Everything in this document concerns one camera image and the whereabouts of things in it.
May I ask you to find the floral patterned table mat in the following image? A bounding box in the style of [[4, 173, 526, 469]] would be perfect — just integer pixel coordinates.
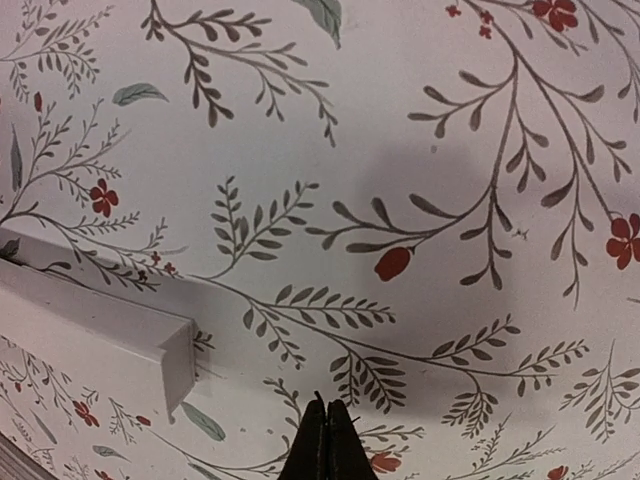
[[1, 1, 639, 479]]

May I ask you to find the white remote control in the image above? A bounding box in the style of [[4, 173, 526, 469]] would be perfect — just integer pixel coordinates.
[[1, 230, 195, 425]]

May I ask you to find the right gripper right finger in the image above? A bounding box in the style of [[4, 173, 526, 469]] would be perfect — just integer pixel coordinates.
[[327, 400, 378, 480]]

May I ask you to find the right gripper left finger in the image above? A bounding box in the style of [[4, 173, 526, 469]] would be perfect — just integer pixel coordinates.
[[278, 392, 327, 480]]

